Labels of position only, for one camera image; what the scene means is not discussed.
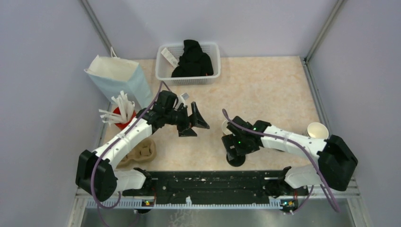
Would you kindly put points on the brown pulp cup carrier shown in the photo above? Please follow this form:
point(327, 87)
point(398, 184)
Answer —
point(144, 152)

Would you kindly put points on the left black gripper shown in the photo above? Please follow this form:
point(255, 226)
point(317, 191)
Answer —
point(196, 118)

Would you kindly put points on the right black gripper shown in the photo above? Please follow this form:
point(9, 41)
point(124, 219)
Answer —
point(230, 140)

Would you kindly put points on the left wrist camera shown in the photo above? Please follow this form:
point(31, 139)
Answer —
point(182, 98)

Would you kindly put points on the light blue paper bag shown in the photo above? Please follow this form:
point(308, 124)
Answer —
point(112, 75)

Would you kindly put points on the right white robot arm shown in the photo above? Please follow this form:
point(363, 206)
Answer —
point(332, 163)

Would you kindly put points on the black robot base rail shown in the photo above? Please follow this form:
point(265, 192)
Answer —
point(216, 187)

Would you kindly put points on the stack of paper cups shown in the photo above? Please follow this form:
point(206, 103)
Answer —
point(316, 130)

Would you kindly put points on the black cloth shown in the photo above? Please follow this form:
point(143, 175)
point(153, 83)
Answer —
point(193, 62)

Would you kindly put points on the brown paper coffee cup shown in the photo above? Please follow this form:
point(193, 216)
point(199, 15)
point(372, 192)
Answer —
point(224, 128)

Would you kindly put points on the white plastic basket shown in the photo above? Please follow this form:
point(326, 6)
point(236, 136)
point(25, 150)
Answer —
point(163, 69)

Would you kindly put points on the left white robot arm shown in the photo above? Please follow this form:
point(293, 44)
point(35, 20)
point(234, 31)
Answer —
point(96, 171)

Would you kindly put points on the white paper packet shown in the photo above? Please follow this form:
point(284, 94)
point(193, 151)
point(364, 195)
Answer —
point(169, 57)

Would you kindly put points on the black coffee cup lid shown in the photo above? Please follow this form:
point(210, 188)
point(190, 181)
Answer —
point(236, 161)

